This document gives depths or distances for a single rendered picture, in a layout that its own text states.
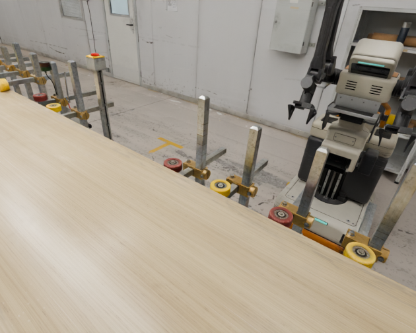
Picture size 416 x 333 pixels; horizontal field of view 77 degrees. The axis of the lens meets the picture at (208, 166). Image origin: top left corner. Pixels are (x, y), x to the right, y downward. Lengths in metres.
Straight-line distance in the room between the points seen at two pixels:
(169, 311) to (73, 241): 0.35
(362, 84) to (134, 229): 1.38
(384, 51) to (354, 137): 0.47
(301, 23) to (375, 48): 1.87
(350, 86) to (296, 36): 1.83
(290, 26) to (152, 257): 3.10
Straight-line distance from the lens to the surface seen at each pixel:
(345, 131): 1.80
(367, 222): 1.18
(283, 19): 3.53
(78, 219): 0.93
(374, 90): 1.72
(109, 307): 0.71
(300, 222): 1.09
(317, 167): 0.96
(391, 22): 3.49
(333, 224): 2.03
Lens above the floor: 1.50
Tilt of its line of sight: 32 degrees down
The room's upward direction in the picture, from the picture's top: 4 degrees clockwise
